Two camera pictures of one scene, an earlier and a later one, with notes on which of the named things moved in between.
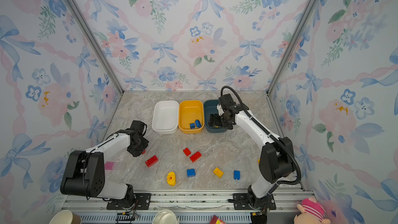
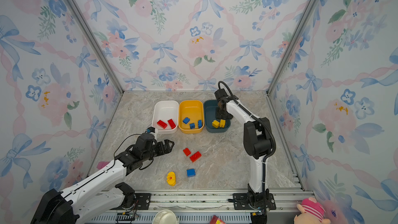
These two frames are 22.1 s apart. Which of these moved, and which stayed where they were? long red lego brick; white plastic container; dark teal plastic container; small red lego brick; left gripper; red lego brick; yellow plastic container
Moved: left gripper; long red lego brick
Stayed: red lego brick; dark teal plastic container; white plastic container; small red lego brick; yellow plastic container
